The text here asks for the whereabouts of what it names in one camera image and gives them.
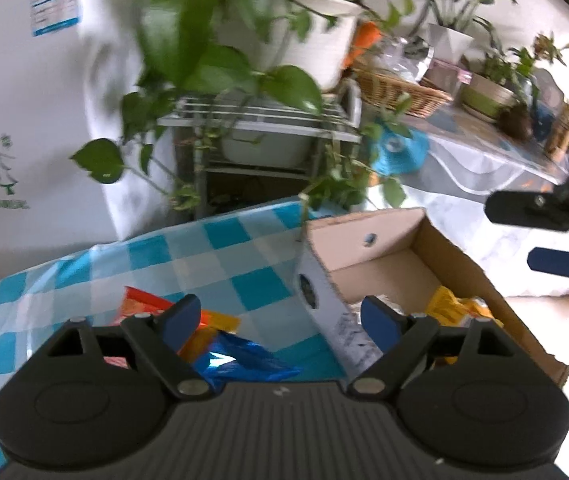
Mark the small white plant pot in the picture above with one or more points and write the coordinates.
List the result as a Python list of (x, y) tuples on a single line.
[(449, 45)]

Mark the white refrigerator with green print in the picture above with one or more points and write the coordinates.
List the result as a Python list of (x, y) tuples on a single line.
[(39, 110)]

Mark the dark brown pot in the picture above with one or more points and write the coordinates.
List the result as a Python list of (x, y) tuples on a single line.
[(514, 122)]

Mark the blue snack packet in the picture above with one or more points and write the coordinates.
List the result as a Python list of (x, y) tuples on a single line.
[(244, 360)]

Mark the wicker basket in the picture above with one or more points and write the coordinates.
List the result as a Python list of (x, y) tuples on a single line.
[(394, 92)]

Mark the pink box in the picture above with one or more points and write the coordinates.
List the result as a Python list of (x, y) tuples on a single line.
[(447, 72)]

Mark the green round plant pot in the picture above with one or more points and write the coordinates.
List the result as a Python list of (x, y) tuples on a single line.
[(487, 97)]

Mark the metal plant rack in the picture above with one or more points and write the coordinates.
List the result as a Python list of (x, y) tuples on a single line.
[(264, 122)]

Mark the blue jar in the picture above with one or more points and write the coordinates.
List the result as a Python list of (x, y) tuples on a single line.
[(543, 122)]

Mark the blue white checkered tablecloth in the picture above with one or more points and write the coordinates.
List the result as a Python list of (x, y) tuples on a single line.
[(214, 265)]

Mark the orange plastic object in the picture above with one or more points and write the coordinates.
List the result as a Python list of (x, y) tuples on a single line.
[(364, 37)]

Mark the small reddish leafed plant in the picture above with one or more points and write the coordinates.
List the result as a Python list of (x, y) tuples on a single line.
[(544, 50)]

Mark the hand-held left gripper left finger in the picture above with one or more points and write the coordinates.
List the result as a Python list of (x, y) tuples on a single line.
[(182, 317)]

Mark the large pothos plant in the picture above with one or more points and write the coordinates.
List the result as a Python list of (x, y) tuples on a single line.
[(184, 45)]

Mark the large white plant pot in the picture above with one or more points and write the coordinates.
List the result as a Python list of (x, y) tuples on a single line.
[(304, 45)]

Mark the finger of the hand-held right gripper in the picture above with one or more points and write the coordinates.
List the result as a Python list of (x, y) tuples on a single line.
[(519, 207), (557, 261)]

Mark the brown woven jar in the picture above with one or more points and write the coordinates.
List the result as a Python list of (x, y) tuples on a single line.
[(562, 130)]

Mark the blue plastic bag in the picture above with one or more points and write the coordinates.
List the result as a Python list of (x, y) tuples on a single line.
[(399, 152)]

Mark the white plastic basin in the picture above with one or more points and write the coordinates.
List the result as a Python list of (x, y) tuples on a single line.
[(264, 150)]

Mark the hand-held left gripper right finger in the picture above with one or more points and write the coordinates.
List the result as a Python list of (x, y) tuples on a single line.
[(379, 322)]

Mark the clear plastic bag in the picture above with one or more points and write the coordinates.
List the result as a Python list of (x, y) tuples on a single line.
[(404, 60)]

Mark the cardboard box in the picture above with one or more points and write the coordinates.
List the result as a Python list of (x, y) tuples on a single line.
[(389, 265)]

